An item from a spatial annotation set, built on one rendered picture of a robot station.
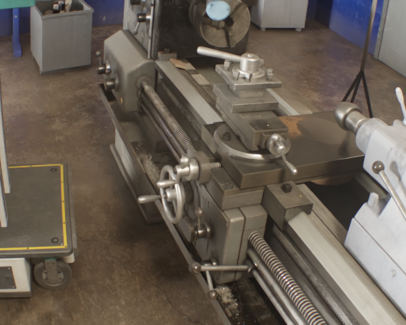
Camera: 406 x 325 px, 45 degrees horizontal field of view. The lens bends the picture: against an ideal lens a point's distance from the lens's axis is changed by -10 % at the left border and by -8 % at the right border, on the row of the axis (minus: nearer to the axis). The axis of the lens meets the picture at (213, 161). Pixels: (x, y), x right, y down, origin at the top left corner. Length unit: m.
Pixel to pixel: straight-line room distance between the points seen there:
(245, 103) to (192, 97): 0.58
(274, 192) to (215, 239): 0.26
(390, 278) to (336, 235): 0.27
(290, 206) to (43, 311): 1.28
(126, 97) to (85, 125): 1.14
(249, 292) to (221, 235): 0.34
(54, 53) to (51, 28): 0.23
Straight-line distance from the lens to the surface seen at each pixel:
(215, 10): 2.06
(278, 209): 1.60
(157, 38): 2.56
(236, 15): 2.40
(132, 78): 2.63
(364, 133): 1.54
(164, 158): 2.62
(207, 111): 2.11
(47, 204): 2.46
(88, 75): 4.59
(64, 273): 2.40
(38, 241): 2.25
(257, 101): 1.71
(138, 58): 2.66
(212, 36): 2.42
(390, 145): 1.44
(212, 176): 1.66
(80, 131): 3.69
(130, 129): 2.87
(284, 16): 6.20
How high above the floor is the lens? 1.77
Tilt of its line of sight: 31 degrees down
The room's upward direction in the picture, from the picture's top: 7 degrees clockwise
